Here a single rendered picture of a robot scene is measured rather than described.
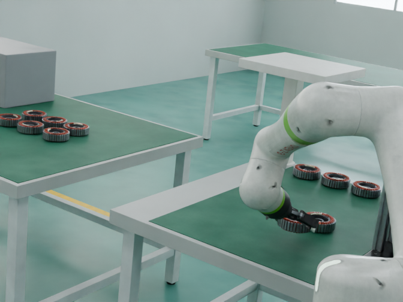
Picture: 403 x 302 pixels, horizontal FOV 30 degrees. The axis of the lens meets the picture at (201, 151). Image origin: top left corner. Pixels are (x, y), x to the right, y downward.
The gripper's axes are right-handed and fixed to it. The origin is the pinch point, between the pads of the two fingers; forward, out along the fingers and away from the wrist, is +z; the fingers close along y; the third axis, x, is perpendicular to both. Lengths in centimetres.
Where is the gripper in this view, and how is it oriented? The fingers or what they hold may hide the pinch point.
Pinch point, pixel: (295, 221)
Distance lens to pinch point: 235.9
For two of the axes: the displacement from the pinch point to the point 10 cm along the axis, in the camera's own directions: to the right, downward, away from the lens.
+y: -8.5, -2.2, 4.7
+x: -3.5, 9.2, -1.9
